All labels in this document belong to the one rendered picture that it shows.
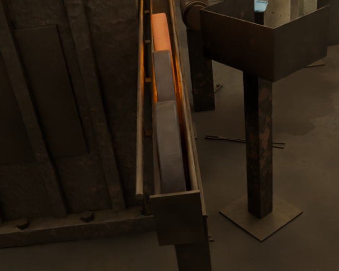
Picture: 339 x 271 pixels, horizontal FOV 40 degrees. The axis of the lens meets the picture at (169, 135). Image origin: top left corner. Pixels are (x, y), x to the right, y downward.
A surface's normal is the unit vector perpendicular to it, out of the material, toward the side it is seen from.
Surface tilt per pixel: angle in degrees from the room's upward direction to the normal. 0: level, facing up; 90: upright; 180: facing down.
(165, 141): 41
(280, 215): 0
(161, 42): 52
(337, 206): 0
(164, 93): 56
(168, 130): 30
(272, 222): 0
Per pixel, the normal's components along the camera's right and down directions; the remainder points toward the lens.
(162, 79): -0.05, -0.27
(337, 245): -0.11, -0.84
